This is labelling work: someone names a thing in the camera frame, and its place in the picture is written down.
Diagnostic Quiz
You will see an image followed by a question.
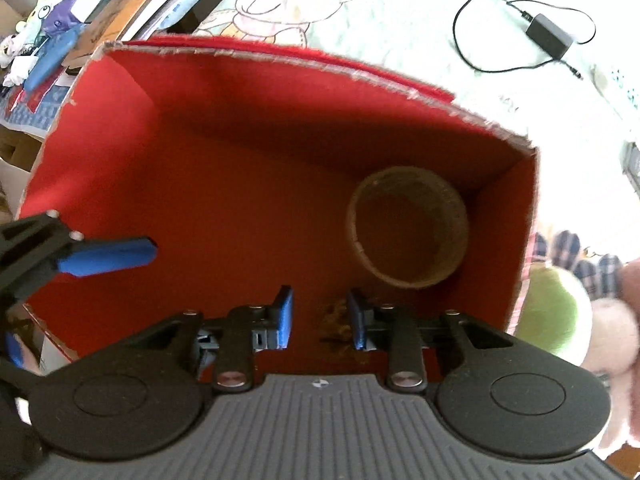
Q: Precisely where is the pine cone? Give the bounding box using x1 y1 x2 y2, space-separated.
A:
319 299 352 344

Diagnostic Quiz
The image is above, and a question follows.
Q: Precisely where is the brown woven round basket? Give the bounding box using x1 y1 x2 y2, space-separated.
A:
346 166 470 289

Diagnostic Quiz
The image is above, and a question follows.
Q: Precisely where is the blue checkered cloth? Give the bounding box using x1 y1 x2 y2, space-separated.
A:
1 84 70 139

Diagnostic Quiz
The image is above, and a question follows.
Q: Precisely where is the red cardboard storage box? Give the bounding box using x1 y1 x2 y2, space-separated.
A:
21 36 538 370

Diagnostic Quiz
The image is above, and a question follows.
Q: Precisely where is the green plush toy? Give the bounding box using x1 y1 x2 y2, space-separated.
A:
514 262 592 366

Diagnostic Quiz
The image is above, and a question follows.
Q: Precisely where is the blue pencil case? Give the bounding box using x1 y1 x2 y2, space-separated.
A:
23 25 84 93

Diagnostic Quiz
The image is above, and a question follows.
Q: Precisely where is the small frog figurine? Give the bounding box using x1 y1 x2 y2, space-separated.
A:
15 0 64 44

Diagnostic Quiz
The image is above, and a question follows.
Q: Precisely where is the white pink plush duck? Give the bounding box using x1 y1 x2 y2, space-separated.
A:
529 228 640 453

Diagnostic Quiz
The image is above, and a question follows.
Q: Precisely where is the yellow hardcover book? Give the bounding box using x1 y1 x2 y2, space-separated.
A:
62 0 151 70

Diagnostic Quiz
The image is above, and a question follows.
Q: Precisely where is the black power adapter with cable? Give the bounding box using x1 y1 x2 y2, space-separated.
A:
451 0 598 80

